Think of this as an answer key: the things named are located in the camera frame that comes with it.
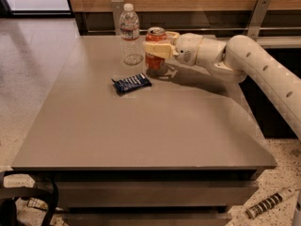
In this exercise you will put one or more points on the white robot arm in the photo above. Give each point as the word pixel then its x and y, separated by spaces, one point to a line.
pixel 235 60

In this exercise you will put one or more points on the horizontal metal rail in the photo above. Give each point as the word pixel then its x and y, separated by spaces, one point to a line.
pixel 234 29

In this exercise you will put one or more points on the right metal wall bracket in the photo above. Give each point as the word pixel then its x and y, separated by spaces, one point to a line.
pixel 256 19

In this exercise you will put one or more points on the blue snack bar wrapper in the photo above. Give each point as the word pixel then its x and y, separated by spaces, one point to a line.
pixel 132 83

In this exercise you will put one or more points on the metal wall bracket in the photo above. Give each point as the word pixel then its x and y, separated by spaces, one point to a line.
pixel 117 9
pixel 256 19

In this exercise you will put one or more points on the left metal wall bracket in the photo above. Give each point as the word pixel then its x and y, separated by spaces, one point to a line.
pixel 117 9

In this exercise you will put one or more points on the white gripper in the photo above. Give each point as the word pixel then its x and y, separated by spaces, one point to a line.
pixel 187 48

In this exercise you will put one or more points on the clear plastic water bottle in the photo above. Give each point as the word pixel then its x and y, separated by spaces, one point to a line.
pixel 130 35

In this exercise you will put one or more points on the grey table drawer unit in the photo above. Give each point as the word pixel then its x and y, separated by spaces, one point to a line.
pixel 180 152

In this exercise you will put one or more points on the red coke can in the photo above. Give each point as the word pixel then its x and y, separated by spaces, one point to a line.
pixel 155 34

